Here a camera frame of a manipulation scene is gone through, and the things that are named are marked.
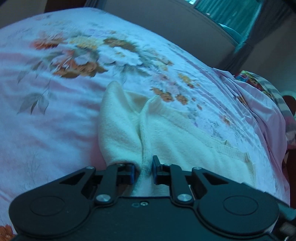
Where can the grey curtain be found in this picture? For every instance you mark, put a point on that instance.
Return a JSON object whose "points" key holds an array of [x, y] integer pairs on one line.
{"points": [[268, 18]]}

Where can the pink floral bed sheet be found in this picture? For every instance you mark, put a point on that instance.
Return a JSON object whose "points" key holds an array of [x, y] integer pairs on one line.
{"points": [[55, 69]]}

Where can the colourful striped pillow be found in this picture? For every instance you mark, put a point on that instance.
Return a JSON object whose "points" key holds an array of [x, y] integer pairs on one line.
{"points": [[286, 103]]}

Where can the cream knit sweater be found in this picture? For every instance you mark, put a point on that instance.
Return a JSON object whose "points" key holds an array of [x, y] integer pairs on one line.
{"points": [[133, 128]]}

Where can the bright window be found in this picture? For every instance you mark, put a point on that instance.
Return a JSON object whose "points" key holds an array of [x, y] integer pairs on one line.
{"points": [[235, 14]]}

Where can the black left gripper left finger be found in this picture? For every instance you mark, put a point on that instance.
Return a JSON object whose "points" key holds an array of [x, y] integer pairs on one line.
{"points": [[109, 181]]}

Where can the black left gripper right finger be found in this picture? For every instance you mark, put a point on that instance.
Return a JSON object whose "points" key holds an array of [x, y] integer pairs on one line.
{"points": [[176, 179]]}

